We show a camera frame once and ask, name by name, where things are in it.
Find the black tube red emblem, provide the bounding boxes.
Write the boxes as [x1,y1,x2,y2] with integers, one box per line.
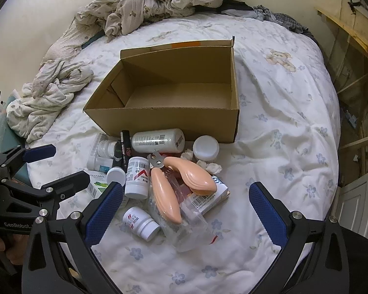
[120,130,132,176]

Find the small bottle blue label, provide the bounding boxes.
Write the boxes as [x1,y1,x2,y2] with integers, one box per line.
[86,156,111,173]

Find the white floral bed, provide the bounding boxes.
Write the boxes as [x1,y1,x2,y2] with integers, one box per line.
[26,12,339,294]

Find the crumpled floral sheet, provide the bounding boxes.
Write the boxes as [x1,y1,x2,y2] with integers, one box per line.
[6,60,94,143]

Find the large white plastic bottle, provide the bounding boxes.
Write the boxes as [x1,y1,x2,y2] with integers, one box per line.
[131,128,185,154]

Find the clear plastic package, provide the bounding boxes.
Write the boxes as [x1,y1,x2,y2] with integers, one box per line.
[147,171,224,253]

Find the short black tube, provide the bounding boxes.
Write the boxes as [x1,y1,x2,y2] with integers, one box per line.
[112,141,123,169]

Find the black garment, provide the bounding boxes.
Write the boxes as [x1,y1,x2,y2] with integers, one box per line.
[196,0,252,16]

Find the peach handled clipper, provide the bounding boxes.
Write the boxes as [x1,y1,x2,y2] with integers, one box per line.
[149,151,218,225]

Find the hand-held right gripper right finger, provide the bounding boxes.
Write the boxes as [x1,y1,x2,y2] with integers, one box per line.
[248,181,352,294]

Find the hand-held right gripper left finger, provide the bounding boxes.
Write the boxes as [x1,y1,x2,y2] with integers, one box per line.
[21,182,125,294]

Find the white cigarette pack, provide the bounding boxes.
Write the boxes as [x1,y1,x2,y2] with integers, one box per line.
[184,176,230,216]

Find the round white jar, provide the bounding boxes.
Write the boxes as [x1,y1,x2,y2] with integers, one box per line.
[193,135,220,161]

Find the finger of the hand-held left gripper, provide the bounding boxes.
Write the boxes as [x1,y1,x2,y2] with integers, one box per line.
[0,171,91,219]
[0,143,57,172]

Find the dark grey patterned garment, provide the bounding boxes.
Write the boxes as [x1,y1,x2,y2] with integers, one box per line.
[264,12,315,37]

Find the white pill bottle red label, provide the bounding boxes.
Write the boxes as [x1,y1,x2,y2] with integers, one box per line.
[122,207,161,241]
[124,156,151,199]

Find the crumpled floral duvet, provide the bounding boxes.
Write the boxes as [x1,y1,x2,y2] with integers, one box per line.
[40,0,224,68]

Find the white cloth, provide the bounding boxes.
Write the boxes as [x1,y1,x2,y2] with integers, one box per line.
[180,149,222,174]

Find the green white medicine box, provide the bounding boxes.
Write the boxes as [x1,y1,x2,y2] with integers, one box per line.
[84,170,111,201]

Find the white cabinet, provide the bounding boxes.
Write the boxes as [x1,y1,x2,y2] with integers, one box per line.
[325,176,368,242]

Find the wooden frame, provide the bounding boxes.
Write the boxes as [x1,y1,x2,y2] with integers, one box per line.
[314,0,368,184]

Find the brown cardboard box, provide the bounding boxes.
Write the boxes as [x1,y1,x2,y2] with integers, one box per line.
[83,36,240,144]

